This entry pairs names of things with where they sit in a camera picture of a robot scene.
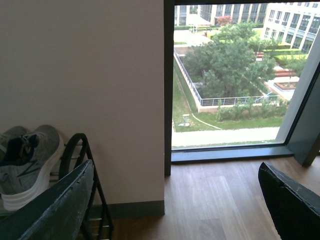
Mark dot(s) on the grey knit sneaker white sole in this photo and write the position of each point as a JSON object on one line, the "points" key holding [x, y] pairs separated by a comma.
{"points": [[25, 169], [5, 137]]}

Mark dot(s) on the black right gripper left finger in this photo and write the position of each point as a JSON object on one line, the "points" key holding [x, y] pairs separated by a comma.
{"points": [[57, 213]]}

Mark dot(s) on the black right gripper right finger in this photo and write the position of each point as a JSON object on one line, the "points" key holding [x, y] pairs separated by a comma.
{"points": [[294, 209]]}

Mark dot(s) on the black metal shoe rack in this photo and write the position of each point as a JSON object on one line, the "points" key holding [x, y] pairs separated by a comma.
{"points": [[97, 223]]}

